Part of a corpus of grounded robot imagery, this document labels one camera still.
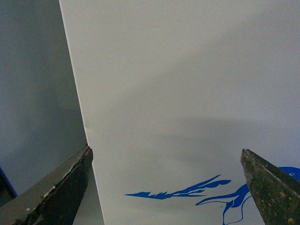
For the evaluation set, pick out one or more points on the white blue chest freezer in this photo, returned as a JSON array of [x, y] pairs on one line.
[[172, 91]]

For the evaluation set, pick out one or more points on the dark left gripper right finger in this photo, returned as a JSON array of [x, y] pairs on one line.
[[276, 194]]

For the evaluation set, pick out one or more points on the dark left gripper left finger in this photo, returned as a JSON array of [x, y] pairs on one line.
[[55, 199]]

